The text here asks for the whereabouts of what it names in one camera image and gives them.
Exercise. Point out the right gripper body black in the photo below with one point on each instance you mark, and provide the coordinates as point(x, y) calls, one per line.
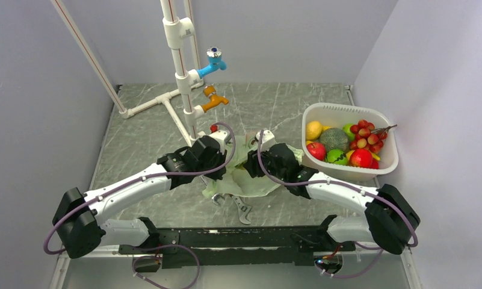
point(256, 169)

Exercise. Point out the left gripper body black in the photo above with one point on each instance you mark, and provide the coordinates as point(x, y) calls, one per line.
point(219, 159)

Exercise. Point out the pale green plastic bag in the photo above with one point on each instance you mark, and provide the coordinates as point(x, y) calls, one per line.
point(237, 181)

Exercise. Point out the red grape bunch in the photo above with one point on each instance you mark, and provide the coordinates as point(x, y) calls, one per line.
point(368, 137)

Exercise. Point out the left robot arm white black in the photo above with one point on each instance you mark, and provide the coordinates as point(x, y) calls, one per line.
point(83, 221)

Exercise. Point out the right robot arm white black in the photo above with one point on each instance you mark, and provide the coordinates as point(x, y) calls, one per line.
point(384, 216)

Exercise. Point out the silver combination wrench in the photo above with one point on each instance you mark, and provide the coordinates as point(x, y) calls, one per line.
point(218, 199)

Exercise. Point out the yellow lemon upper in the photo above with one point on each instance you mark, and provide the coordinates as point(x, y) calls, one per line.
point(313, 130)

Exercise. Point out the green striped ball fruit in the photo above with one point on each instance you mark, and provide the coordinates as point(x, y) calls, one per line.
point(337, 156)

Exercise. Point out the orange faucet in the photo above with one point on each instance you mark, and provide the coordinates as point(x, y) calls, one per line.
point(214, 99)

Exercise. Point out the yellow banana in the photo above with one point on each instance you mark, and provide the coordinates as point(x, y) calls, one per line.
point(375, 156)

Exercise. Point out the white plastic basket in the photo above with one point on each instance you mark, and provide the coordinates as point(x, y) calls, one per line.
point(336, 116)

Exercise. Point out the light green lime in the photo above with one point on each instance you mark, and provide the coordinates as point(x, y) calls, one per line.
point(347, 129)

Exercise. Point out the red apple in basket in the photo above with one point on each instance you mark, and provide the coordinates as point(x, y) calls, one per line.
point(361, 158)

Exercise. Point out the blue faucet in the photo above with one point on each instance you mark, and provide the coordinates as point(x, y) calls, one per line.
point(215, 62)

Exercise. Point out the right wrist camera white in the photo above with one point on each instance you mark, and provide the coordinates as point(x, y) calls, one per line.
point(265, 139)

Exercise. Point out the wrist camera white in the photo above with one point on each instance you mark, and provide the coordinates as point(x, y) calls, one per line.
point(265, 139)
point(223, 137)

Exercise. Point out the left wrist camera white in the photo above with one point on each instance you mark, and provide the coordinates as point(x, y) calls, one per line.
point(223, 137)

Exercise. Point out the red handled adjustable wrench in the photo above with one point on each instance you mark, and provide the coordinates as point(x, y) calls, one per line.
point(243, 210)

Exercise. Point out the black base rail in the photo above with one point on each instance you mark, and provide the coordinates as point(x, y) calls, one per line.
point(298, 245)

